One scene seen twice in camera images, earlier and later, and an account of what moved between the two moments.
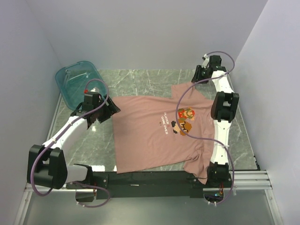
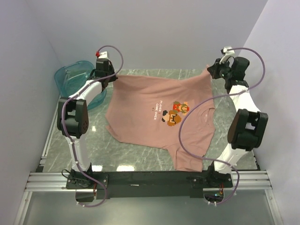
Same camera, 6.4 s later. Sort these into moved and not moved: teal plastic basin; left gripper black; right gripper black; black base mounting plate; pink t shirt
Moved: left gripper black; pink t shirt; right gripper black
Not moved: black base mounting plate; teal plastic basin
